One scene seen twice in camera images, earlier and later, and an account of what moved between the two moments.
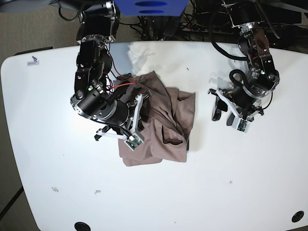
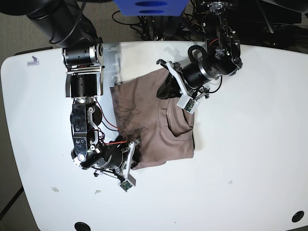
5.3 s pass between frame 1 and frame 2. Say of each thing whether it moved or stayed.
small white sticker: stayed
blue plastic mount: stayed
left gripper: moved
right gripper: moved
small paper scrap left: stayed
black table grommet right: stayed
